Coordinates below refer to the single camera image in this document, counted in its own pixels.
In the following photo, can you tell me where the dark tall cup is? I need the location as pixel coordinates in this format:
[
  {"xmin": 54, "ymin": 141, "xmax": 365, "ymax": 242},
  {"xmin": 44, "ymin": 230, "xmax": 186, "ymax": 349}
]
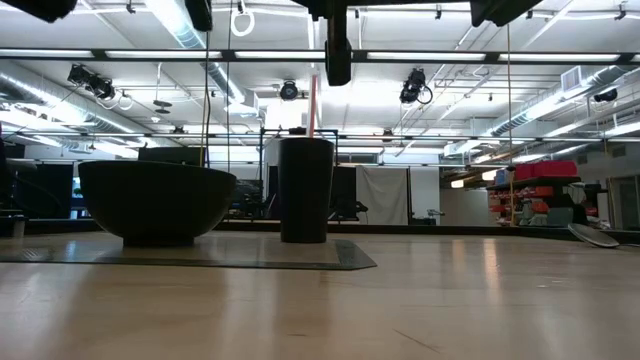
[{"xmin": 277, "ymin": 137, "xmax": 335, "ymax": 245}]

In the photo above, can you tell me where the white hanging cloth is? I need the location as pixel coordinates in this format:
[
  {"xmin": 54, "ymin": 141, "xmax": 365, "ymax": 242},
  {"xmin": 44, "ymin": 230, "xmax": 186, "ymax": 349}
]
[{"xmin": 355, "ymin": 165, "xmax": 411, "ymax": 227}]

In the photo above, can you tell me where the black ceiling spotlight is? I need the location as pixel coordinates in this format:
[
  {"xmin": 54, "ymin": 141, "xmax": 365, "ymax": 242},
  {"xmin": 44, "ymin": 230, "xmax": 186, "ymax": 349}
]
[
  {"xmin": 66, "ymin": 63, "xmax": 117, "ymax": 102},
  {"xmin": 278, "ymin": 79, "xmax": 300, "ymax": 102},
  {"xmin": 592, "ymin": 87, "xmax": 620, "ymax": 104},
  {"xmin": 398, "ymin": 68, "xmax": 434, "ymax": 106}
]

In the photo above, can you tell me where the dark monitor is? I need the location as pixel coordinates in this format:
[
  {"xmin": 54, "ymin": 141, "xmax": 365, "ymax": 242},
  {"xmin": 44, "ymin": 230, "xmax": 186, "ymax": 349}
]
[{"xmin": 137, "ymin": 145, "xmax": 207, "ymax": 167}]

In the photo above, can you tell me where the dark round bowl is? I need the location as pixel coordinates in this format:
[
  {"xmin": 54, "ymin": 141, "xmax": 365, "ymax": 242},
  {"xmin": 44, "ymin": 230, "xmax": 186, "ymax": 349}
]
[{"xmin": 77, "ymin": 159, "xmax": 238, "ymax": 248}]

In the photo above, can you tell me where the black overhead block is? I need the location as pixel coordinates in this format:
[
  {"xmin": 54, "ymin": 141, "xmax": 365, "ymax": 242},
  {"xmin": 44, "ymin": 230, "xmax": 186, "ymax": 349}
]
[{"xmin": 183, "ymin": 0, "xmax": 215, "ymax": 33}]

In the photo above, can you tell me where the storage shelf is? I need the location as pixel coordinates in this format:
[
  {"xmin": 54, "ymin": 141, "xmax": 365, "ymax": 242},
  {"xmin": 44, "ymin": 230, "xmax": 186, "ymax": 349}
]
[{"xmin": 485, "ymin": 174, "xmax": 591, "ymax": 227}]

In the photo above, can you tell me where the red storage bin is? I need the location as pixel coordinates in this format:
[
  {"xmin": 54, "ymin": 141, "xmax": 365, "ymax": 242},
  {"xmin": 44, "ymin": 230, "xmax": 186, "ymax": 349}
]
[{"xmin": 513, "ymin": 159, "xmax": 580, "ymax": 182}]

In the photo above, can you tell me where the black overhead camera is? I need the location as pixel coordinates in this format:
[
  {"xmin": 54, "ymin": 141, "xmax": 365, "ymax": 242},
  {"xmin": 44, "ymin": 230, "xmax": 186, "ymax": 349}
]
[{"xmin": 323, "ymin": 0, "xmax": 354, "ymax": 87}]

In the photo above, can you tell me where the black table rim frame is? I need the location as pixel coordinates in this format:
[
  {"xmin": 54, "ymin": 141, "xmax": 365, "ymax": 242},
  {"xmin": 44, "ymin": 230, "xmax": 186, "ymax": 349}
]
[{"xmin": 0, "ymin": 217, "xmax": 640, "ymax": 245}]

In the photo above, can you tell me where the overhead light bar frame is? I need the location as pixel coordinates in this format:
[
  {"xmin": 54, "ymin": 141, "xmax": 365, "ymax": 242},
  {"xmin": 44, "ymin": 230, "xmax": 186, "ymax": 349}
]
[{"xmin": 0, "ymin": 47, "xmax": 640, "ymax": 66}]

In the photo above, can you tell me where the white looped cable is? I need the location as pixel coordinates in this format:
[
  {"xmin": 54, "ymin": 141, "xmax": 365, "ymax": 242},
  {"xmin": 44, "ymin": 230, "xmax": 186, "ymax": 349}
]
[{"xmin": 229, "ymin": 5, "xmax": 257, "ymax": 38}]

